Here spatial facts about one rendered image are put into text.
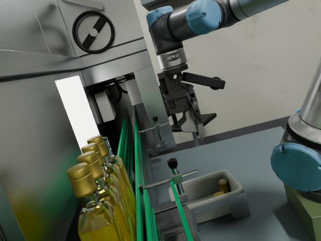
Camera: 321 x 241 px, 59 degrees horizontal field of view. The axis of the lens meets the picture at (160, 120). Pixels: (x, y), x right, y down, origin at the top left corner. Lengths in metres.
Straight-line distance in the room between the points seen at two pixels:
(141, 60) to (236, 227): 1.00
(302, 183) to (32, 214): 0.52
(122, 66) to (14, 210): 1.17
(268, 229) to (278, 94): 2.99
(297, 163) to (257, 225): 0.34
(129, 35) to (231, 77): 2.23
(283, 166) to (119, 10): 1.21
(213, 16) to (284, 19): 3.07
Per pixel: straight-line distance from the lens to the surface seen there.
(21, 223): 0.54
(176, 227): 0.75
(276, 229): 0.89
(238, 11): 0.77
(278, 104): 3.81
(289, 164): 0.64
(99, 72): 1.59
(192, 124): 0.77
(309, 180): 0.64
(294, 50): 3.78
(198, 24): 0.68
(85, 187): 0.46
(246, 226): 0.92
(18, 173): 0.56
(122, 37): 1.58
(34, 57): 0.87
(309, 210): 0.81
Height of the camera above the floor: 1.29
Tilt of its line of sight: 13 degrees down
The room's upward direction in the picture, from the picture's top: 17 degrees counter-clockwise
